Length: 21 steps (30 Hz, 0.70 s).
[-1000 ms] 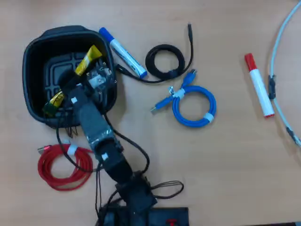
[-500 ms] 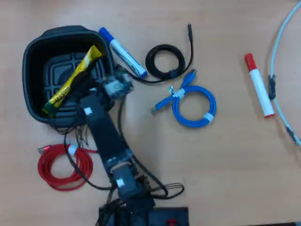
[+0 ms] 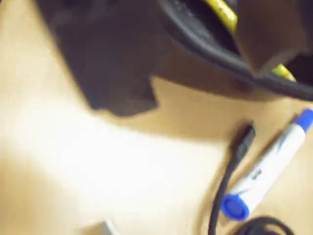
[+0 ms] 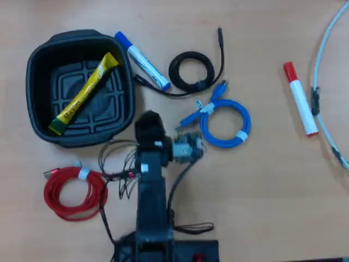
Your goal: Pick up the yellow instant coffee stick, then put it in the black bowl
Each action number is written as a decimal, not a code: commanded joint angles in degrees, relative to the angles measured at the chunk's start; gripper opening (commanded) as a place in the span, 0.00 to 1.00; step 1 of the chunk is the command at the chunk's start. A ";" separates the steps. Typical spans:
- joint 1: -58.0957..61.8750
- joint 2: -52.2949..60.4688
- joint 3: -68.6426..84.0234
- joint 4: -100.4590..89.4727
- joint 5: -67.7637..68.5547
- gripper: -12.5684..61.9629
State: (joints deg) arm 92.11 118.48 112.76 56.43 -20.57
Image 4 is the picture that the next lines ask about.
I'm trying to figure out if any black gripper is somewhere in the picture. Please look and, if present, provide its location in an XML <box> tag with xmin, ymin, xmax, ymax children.
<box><xmin>135</xmin><ymin>110</ymin><xmax>174</xmax><ymax>166</ymax></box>

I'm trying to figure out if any yellow instant coffee stick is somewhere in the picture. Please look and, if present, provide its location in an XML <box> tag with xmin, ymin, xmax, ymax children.
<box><xmin>48</xmin><ymin>51</ymin><xmax>119</xmax><ymax>136</ymax></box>

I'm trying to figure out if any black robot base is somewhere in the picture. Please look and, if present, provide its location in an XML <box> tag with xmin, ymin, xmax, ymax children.
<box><xmin>111</xmin><ymin>231</ymin><xmax>220</xmax><ymax>262</ymax></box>

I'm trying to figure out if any blue and white marker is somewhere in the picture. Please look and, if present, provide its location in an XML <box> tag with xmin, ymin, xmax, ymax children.
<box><xmin>113</xmin><ymin>31</ymin><xmax>172</xmax><ymax>91</ymax></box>

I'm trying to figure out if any black plastic tray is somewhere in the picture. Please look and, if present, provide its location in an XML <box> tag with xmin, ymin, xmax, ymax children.
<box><xmin>25</xmin><ymin>29</ymin><xmax>136</xmax><ymax>149</ymax></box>

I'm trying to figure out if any red and white marker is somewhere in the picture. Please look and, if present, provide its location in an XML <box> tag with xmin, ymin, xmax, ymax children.
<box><xmin>282</xmin><ymin>61</ymin><xmax>319</xmax><ymax>137</ymax></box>

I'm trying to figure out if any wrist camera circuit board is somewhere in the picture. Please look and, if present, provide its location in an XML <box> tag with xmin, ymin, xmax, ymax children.
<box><xmin>172</xmin><ymin>130</ymin><xmax>207</xmax><ymax>164</ymax></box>

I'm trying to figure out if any black coiled USB cable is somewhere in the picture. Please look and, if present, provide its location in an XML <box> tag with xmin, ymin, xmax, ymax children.
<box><xmin>135</xmin><ymin>26</ymin><xmax>226</xmax><ymax>98</ymax></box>

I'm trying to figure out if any thin black wire bundle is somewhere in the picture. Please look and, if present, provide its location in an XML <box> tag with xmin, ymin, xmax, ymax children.
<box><xmin>98</xmin><ymin>139</ymin><xmax>142</xmax><ymax>200</ymax></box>

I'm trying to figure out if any black camera cable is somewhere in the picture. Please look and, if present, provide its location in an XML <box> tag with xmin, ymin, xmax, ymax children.
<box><xmin>166</xmin><ymin>160</ymin><xmax>197</xmax><ymax>227</ymax></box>

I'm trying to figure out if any blue USB cable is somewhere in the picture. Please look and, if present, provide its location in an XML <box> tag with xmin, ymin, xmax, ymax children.
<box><xmin>174</xmin><ymin>80</ymin><xmax>252</xmax><ymax>149</ymax></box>

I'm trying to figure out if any black motor cable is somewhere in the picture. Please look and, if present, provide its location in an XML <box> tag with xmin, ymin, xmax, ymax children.
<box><xmin>98</xmin><ymin>177</ymin><xmax>118</xmax><ymax>246</ymax></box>

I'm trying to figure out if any black cable loop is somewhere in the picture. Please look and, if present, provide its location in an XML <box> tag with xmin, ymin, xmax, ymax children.
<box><xmin>173</xmin><ymin>222</ymin><xmax>215</xmax><ymax>235</ymax></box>

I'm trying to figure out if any red coiled USB cable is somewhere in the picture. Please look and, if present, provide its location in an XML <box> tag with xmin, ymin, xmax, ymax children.
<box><xmin>43</xmin><ymin>160</ymin><xmax>109</xmax><ymax>222</ymax></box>

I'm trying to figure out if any black clip on white cable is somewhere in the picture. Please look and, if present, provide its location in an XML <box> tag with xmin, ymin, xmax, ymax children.
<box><xmin>331</xmin><ymin>146</ymin><xmax>346</xmax><ymax>166</ymax></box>
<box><xmin>310</xmin><ymin>86</ymin><xmax>321</xmax><ymax>116</ymax></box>

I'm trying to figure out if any white cable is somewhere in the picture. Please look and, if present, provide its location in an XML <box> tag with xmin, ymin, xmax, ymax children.
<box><xmin>312</xmin><ymin>1</ymin><xmax>349</xmax><ymax>171</ymax></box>

